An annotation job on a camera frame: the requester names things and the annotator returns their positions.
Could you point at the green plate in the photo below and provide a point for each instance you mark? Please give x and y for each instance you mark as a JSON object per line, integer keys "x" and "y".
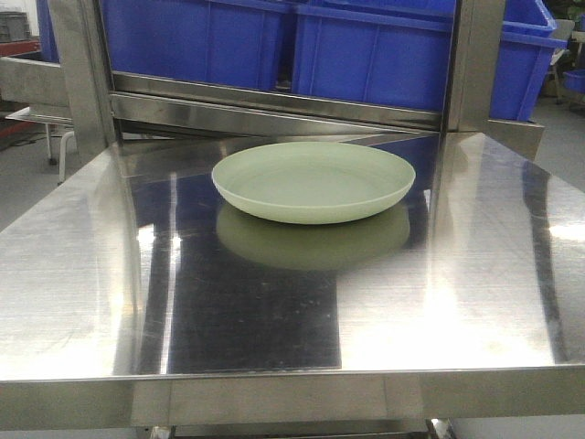
{"x": 313, "y": 183}

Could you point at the stainless steel shelf rack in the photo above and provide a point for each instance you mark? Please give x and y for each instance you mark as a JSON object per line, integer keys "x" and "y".
{"x": 103, "y": 102}

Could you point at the steel side table left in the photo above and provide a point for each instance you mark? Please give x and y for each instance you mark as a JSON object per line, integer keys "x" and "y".
{"x": 40, "y": 85}

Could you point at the blue plastic bin middle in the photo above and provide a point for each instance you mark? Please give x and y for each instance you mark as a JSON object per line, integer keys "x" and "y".
{"x": 393, "y": 53}

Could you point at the blue plastic bin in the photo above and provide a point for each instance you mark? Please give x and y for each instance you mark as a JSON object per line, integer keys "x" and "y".
{"x": 393, "y": 53}
{"x": 526, "y": 49}
{"x": 235, "y": 43}

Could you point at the small blue bin background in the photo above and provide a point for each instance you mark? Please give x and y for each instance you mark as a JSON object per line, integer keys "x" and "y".
{"x": 574, "y": 84}

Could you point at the blue plastic bin left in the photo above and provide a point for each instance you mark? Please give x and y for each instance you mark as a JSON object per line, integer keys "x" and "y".
{"x": 235, "y": 43}

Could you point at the blue plastic bin right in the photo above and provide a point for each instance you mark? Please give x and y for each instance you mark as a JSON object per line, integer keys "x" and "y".
{"x": 526, "y": 49}

